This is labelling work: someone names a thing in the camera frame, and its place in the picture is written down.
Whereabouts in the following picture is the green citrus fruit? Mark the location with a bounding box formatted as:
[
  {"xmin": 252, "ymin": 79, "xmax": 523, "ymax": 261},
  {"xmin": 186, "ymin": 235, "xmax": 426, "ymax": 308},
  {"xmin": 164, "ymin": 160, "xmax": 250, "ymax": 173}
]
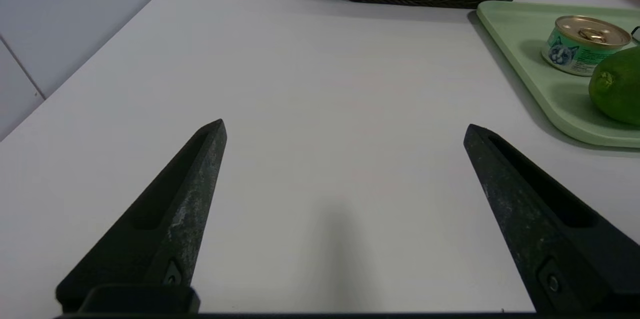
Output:
[{"xmin": 588, "ymin": 46, "xmax": 640, "ymax": 126}]

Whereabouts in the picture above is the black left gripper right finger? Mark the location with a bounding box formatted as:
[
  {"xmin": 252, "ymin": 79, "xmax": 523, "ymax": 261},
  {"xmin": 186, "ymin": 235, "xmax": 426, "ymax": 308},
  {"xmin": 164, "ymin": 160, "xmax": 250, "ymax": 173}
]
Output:
[{"xmin": 463, "ymin": 124, "xmax": 640, "ymax": 315}]

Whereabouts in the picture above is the light green plastic tray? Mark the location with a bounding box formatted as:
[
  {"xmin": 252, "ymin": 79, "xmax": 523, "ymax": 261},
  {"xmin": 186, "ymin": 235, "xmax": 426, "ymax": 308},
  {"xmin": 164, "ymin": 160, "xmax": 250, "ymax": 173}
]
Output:
[{"xmin": 476, "ymin": 0, "xmax": 640, "ymax": 149}]

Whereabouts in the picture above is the teal cat food can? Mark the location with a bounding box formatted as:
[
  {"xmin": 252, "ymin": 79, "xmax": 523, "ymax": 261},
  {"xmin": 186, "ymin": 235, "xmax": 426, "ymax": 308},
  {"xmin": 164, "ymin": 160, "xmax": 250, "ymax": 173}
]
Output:
[{"xmin": 542, "ymin": 15, "xmax": 632, "ymax": 77}]

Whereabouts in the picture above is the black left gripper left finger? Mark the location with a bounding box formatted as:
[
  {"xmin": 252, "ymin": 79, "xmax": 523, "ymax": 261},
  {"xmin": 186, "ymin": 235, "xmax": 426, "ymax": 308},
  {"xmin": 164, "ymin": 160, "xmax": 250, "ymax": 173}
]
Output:
[{"xmin": 55, "ymin": 119, "xmax": 228, "ymax": 310}]

